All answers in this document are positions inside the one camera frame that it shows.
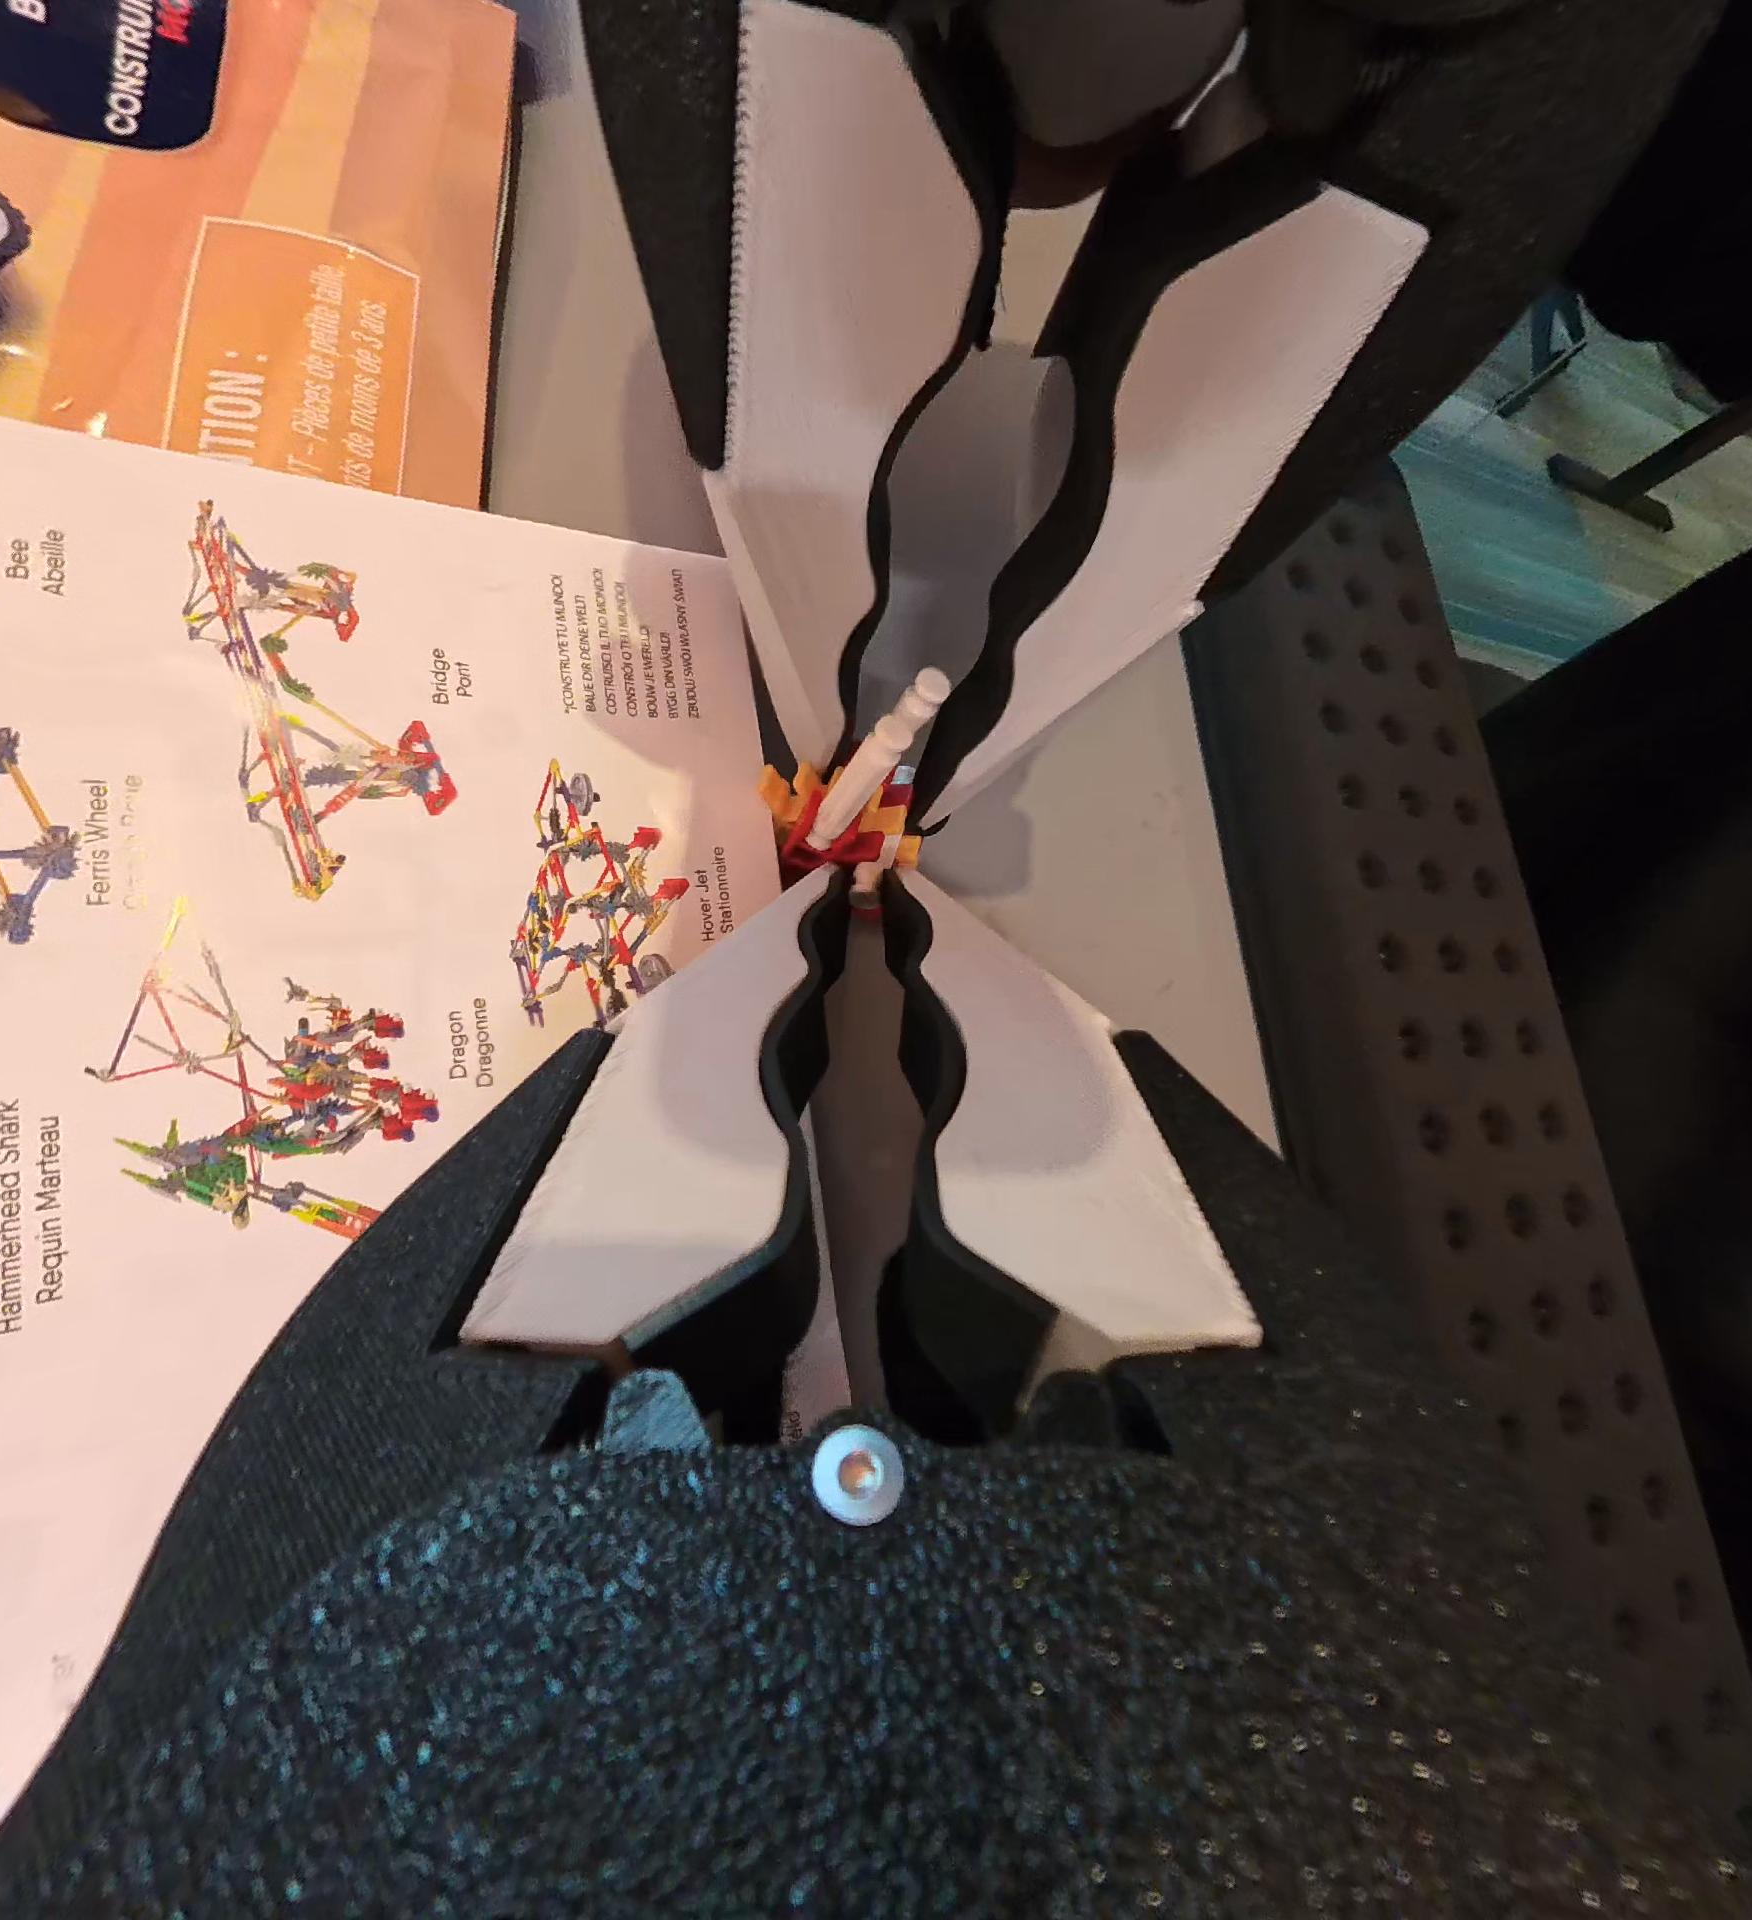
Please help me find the orange printed toy box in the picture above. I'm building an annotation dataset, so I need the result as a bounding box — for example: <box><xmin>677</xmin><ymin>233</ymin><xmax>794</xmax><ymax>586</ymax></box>
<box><xmin>0</xmin><ymin>0</ymin><xmax>523</xmax><ymax>516</ymax></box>

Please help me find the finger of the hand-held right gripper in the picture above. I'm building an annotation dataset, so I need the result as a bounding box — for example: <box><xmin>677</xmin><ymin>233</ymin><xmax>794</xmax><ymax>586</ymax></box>
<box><xmin>701</xmin><ymin>0</ymin><xmax>1021</xmax><ymax>756</ymax></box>
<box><xmin>905</xmin><ymin>196</ymin><xmax>1430</xmax><ymax>834</ymax></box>

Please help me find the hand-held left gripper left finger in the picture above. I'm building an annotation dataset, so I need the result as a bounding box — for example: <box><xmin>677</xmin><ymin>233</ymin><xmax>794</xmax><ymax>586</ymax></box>
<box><xmin>459</xmin><ymin>867</ymin><xmax>851</xmax><ymax>1353</ymax></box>

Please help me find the white printed instruction booklet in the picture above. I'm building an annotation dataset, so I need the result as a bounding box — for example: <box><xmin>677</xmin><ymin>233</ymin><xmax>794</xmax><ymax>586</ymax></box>
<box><xmin>0</xmin><ymin>410</ymin><xmax>790</xmax><ymax>1886</ymax></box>

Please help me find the black dotted mat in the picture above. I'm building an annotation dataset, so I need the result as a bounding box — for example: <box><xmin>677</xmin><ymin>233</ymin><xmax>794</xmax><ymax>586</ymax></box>
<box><xmin>1181</xmin><ymin>463</ymin><xmax>1752</xmax><ymax>1920</ymax></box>

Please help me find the black table leg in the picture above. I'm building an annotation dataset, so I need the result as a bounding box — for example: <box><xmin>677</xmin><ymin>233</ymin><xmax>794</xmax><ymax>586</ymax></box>
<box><xmin>1489</xmin><ymin>290</ymin><xmax>1752</xmax><ymax>537</ymax></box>

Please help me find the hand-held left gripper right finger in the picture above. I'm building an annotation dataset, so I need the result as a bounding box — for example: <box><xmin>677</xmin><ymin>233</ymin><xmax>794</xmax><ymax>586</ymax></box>
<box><xmin>884</xmin><ymin>867</ymin><xmax>1262</xmax><ymax>1347</ymax></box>

